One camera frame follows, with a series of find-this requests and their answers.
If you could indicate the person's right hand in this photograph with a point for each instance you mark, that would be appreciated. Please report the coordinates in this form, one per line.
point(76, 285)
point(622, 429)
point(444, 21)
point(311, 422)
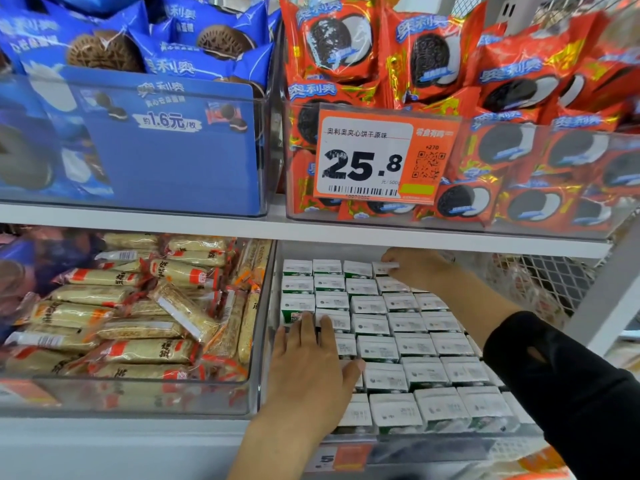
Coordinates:
point(415, 267)

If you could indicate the person's left hand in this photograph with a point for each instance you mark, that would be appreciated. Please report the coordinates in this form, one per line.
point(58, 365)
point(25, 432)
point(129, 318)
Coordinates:
point(310, 380)

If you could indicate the rows of white juice cartons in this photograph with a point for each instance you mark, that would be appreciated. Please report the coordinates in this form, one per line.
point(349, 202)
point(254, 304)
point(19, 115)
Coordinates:
point(400, 355)

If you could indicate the person's left forearm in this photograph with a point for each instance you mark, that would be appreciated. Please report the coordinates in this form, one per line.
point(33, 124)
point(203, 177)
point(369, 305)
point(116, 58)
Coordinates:
point(275, 457)

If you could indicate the person's right forearm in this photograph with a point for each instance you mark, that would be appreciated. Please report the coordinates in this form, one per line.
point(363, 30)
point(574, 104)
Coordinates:
point(550, 375)

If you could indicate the small orange price tag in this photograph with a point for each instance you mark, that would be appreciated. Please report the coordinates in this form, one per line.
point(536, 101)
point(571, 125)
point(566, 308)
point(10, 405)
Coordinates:
point(340, 456)

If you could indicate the clear plastic display bin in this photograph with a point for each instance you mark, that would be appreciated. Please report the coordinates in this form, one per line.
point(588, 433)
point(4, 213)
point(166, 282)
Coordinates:
point(400, 445)
point(120, 395)

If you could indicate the large white orange price tag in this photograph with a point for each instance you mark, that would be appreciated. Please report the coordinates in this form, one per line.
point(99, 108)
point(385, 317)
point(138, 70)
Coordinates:
point(360, 160)

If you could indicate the pile of yellow wafer bars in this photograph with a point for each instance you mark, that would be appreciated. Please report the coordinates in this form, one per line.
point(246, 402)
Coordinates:
point(140, 320)

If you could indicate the stack of red cookie packets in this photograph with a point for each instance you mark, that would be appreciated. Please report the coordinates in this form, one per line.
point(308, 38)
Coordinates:
point(530, 125)

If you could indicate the yellow orange snack packet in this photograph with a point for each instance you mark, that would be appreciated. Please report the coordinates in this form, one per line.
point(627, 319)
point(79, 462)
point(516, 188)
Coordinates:
point(540, 465)

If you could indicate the blue cardboard display box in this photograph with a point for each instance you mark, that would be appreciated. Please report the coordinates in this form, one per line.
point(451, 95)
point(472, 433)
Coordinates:
point(170, 145)

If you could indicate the faded orange price tag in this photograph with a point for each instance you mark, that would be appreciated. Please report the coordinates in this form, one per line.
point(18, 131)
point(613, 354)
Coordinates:
point(25, 392)

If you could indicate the pile of blue snack packets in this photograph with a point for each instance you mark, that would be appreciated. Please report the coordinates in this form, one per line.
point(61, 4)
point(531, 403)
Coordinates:
point(25, 265)

